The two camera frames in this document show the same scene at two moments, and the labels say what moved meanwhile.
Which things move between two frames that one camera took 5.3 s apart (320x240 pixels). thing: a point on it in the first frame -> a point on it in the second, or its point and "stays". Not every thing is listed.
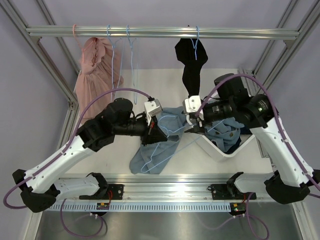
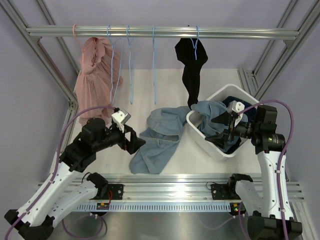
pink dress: (99, 73) stays
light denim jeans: (150, 158) stays
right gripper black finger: (197, 129) -> (219, 139)
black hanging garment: (191, 52) stays
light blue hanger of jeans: (176, 131) -> (154, 63)
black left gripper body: (146, 130) -> (122, 141)
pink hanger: (82, 49) stays
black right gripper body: (209, 116) -> (234, 131)
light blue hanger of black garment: (195, 47) stays
